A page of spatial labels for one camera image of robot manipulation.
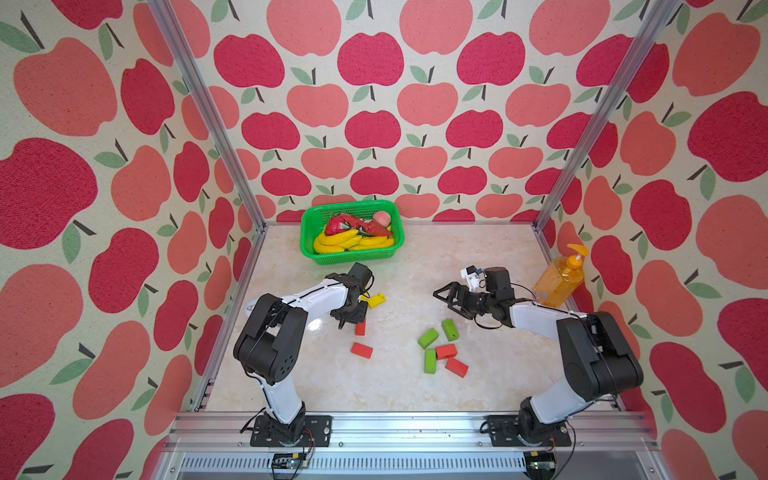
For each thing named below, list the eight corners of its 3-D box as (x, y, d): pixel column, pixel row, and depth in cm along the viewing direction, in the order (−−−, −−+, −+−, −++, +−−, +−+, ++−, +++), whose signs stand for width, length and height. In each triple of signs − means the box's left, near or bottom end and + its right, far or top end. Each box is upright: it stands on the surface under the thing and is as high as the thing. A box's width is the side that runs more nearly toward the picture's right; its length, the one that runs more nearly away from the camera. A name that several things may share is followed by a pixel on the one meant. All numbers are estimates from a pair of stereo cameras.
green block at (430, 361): (424, 373, 85) (425, 370, 83) (424, 351, 89) (425, 348, 87) (435, 374, 85) (437, 371, 83) (435, 352, 89) (436, 349, 87)
